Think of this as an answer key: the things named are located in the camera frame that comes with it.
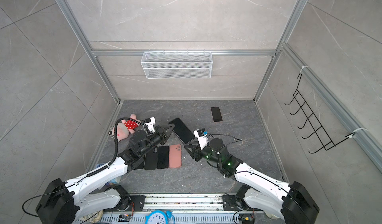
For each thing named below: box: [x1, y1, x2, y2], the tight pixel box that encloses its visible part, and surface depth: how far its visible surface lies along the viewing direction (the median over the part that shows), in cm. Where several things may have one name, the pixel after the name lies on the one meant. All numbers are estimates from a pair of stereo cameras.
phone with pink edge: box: [210, 106, 223, 123], surface depth 113 cm
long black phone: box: [157, 145, 170, 169], surface depth 90 cm
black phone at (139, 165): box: [132, 159, 145, 170], surface depth 61 cm
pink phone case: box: [169, 144, 183, 169], surface depth 92 cm
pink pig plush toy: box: [116, 113, 142, 143], surface depth 100 cm
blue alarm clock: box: [145, 210, 176, 224], surface depth 69 cm
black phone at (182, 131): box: [168, 117, 195, 144], surface depth 75 cm
